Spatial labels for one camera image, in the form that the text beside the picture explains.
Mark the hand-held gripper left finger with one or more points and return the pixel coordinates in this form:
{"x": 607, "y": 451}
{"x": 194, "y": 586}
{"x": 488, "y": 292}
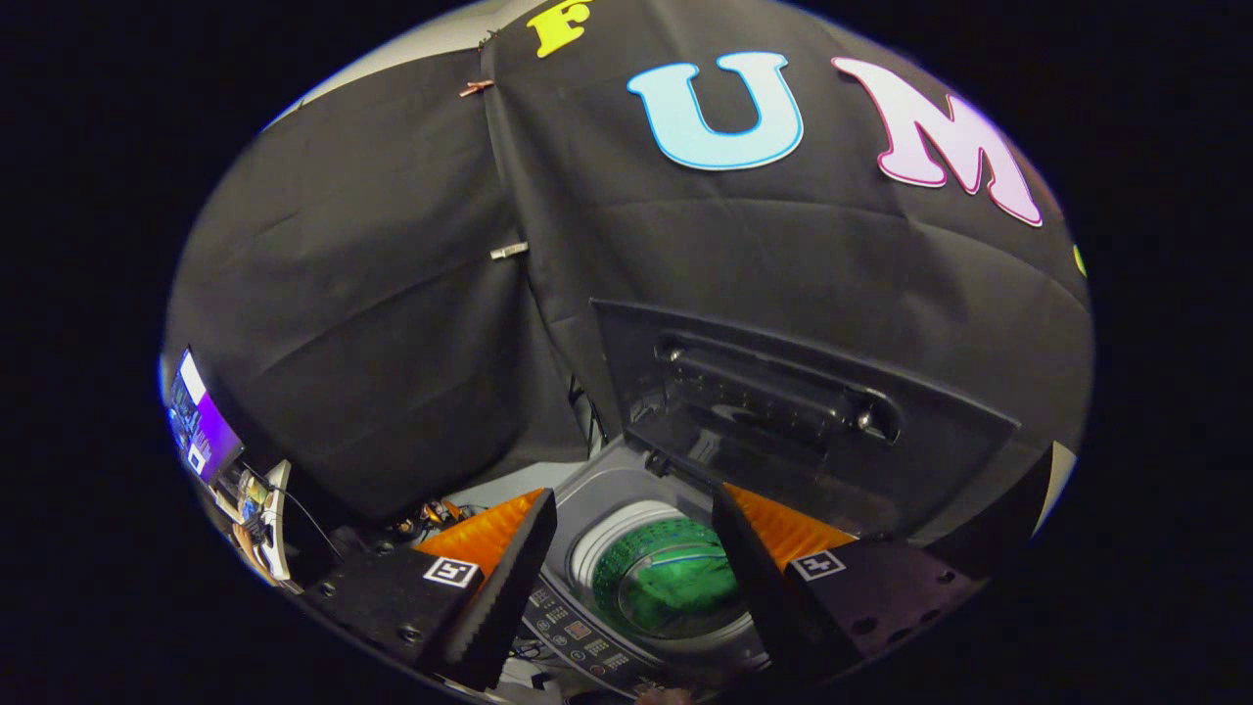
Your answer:
{"x": 509, "y": 587}

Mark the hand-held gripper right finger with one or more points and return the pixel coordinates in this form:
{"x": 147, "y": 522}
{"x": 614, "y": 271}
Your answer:
{"x": 759, "y": 578}

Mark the green button shirt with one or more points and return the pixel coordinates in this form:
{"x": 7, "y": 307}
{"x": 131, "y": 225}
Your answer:
{"x": 685, "y": 587}

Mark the dark washing machine lid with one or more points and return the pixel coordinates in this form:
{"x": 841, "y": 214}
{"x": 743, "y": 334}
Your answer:
{"x": 940, "y": 450}

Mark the black backdrop cloth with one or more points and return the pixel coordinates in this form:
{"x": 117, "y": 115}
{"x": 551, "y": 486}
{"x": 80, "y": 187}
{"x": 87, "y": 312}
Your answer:
{"x": 372, "y": 294}

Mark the silver cloth clip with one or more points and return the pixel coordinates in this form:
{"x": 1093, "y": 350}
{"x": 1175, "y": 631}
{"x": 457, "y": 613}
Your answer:
{"x": 509, "y": 251}

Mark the computer monitor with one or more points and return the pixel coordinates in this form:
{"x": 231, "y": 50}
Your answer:
{"x": 210, "y": 431}

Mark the copper cloth clip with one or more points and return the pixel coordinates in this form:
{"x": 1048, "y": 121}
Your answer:
{"x": 477, "y": 88}

